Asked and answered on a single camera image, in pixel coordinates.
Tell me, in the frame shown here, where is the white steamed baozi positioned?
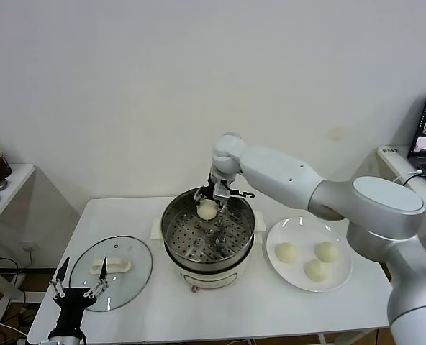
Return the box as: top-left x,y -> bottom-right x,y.
303,259 -> 331,282
196,200 -> 219,221
314,241 -> 340,263
274,242 -> 299,265

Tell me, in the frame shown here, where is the stainless steel steamer basket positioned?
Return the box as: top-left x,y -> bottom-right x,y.
161,186 -> 256,269

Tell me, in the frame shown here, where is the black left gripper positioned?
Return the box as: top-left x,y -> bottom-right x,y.
47,256 -> 109,336

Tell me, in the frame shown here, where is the white desk with laptop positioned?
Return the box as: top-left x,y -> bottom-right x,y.
376,146 -> 426,269

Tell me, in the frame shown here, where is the glass lid with white handle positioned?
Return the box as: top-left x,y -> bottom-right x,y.
68,235 -> 153,313

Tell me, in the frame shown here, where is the white round plate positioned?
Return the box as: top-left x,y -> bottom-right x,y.
266,216 -> 353,293

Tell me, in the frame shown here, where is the steel steamer pot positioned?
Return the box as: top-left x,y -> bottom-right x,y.
150,211 -> 266,294

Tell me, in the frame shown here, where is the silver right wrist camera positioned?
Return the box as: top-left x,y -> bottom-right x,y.
214,181 -> 256,200

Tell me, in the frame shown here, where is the white desk with drink cup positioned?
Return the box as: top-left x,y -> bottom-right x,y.
0,164 -> 37,303

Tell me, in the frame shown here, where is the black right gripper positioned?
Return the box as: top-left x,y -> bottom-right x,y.
193,172 -> 232,216

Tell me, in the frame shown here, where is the white cable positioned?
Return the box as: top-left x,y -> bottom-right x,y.
392,171 -> 425,186

